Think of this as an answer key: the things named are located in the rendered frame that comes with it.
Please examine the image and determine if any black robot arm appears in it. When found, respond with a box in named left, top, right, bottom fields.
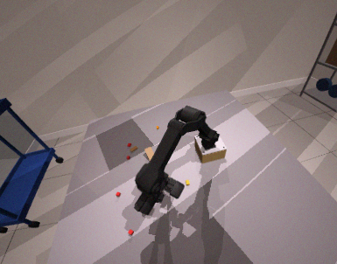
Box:
left=134, top=106, right=220, bottom=215

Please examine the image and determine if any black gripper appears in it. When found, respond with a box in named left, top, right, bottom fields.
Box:
left=164, top=177, right=185, bottom=198

